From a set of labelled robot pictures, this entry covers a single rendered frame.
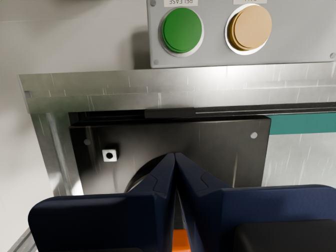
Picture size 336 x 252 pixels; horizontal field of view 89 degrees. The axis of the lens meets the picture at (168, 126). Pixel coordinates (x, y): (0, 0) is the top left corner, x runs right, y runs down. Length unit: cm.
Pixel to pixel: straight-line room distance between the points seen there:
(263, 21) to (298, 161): 23
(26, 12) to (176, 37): 25
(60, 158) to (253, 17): 28
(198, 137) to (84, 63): 22
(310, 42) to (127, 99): 21
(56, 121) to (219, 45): 21
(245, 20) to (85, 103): 19
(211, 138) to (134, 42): 19
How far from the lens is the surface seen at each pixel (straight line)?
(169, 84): 20
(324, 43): 27
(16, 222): 55
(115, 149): 21
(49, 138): 26
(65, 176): 29
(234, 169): 24
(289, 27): 24
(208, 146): 22
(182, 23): 19
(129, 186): 22
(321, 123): 31
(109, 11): 33
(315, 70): 26
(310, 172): 38
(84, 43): 33
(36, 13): 37
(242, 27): 21
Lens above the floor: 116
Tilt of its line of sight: 72 degrees down
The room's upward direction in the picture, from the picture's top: 177 degrees clockwise
